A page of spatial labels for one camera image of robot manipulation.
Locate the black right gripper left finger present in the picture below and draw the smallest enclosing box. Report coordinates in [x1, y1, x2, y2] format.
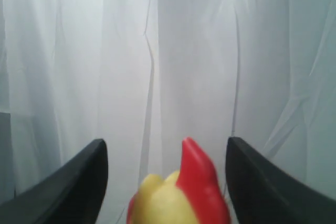
[1, 139, 108, 224]

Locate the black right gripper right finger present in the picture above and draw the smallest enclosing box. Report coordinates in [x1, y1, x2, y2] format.
[225, 137, 335, 223]

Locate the yellow rubber chicken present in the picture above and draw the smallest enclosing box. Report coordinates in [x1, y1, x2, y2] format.
[127, 137, 231, 224]

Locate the white backdrop curtain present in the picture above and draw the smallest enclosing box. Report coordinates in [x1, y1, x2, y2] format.
[0, 0, 336, 204]

